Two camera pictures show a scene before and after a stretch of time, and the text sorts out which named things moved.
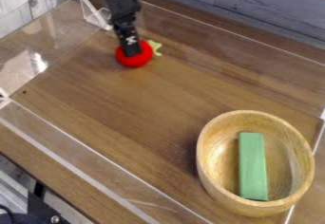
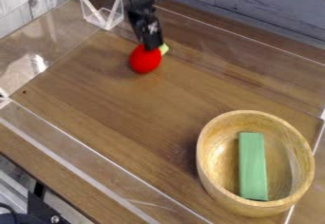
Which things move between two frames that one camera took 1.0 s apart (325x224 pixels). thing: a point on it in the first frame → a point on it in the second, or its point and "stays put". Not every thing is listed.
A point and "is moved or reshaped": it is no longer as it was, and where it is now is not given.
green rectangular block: x=253 y=179 stays put
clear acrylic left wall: x=36 y=46 stays put
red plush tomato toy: x=149 y=49 is moved or reshaped
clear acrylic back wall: x=237 y=56 stays put
